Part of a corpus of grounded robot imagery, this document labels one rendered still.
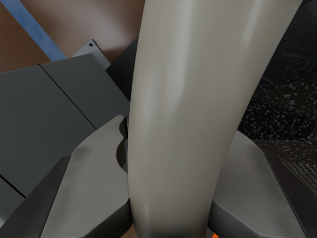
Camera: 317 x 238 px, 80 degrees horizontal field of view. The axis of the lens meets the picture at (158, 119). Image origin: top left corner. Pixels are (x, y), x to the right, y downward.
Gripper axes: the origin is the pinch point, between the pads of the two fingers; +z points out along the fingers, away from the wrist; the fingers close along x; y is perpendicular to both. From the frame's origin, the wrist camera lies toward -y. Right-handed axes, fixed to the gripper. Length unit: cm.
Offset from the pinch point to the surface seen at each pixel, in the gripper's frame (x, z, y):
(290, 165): 30.2, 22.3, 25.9
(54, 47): -61, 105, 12
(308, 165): 31.5, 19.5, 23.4
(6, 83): -45, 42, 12
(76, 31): -46, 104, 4
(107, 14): -27, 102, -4
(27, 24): -74, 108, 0
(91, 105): -30, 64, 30
